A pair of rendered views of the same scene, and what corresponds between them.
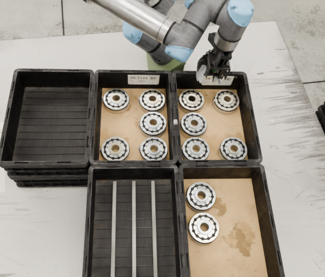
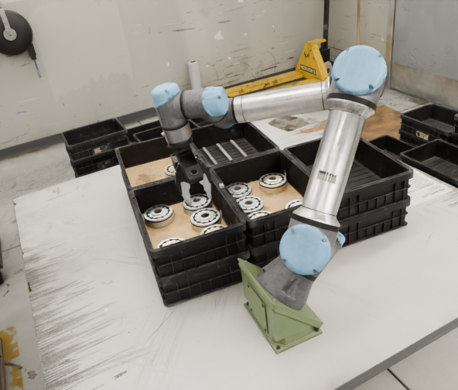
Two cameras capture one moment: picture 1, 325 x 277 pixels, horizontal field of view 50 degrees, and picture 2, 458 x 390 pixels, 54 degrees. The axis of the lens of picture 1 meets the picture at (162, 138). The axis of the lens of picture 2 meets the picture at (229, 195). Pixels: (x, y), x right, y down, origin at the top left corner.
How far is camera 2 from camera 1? 201 cm
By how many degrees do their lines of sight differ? 87
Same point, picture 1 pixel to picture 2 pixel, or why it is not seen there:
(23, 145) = (356, 167)
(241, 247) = (145, 176)
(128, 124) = (275, 205)
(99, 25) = not seen: outside the picture
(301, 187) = (80, 258)
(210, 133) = (185, 225)
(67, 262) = not seen: hidden behind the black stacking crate
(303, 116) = (57, 330)
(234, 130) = (159, 235)
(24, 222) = not seen: hidden behind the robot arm
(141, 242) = (222, 159)
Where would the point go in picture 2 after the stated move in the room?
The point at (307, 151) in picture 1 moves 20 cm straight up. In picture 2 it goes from (64, 292) to (44, 245)
